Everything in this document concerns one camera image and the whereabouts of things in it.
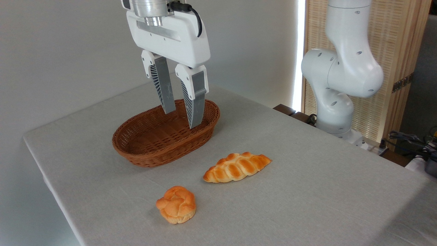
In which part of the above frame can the wooden bamboo folding screen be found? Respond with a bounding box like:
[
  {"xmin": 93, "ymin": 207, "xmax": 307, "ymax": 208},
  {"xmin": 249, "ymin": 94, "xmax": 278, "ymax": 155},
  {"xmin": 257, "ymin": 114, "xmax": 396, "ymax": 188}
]
[{"xmin": 302, "ymin": 0, "xmax": 432, "ymax": 151}]

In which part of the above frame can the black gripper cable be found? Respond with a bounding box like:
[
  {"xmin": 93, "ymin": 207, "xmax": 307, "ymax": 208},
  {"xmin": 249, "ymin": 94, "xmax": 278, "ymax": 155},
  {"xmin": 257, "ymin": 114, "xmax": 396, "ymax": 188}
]
[{"xmin": 170, "ymin": 1, "xmax": 203, "ymax": 38}]

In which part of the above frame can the black cable bundle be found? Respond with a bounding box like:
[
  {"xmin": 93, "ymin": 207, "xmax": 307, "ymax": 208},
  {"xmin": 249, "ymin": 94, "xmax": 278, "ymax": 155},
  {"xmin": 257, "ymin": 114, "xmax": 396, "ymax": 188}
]
[{"xmin": 387, "ymin": 131, "xmax": 437, "ymax": 161}]

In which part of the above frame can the grey tablecloth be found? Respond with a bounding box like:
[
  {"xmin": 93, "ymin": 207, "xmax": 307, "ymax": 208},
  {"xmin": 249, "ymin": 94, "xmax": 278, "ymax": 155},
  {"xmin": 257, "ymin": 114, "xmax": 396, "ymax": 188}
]
[{"xmin": 23, "ymin": 72, "xmax": 437, "ymax": 246}]

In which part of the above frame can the brown wicker basket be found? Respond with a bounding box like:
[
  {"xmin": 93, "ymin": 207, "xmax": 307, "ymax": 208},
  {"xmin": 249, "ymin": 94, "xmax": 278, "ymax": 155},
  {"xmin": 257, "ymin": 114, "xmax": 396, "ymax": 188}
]
[{"xmin": 112, "ymin": 99, "xmax": 221, "ymax": 168}]

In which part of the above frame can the long braided bread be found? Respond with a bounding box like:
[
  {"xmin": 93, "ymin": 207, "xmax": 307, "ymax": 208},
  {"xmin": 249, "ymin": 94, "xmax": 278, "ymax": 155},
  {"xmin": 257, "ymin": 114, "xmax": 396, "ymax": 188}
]
[{"xmin": 203, "ymin": 152, "xmax": 272, "ymax": 183}]

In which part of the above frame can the round knotted bread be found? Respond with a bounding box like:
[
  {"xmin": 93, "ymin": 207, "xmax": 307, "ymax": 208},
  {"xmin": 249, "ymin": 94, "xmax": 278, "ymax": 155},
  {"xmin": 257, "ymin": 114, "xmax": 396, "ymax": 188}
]
[{"xmin": 156, "ymin": 186, "xmax": 197, "ymax": 224}]

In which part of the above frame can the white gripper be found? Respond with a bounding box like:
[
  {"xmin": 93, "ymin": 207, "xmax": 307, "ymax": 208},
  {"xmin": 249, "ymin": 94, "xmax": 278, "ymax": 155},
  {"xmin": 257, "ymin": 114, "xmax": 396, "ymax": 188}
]
[{"xmin": 126, "ymin": 10, "xmax": 211, "ymax": 129}]

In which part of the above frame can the dark brown wooden stand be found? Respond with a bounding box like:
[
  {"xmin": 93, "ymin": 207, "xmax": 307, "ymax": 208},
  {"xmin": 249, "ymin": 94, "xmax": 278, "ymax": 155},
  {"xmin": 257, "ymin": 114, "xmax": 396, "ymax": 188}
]
[{"xmin": 273, "ymin": 104, "xmax": 318, "ymax": 127}]

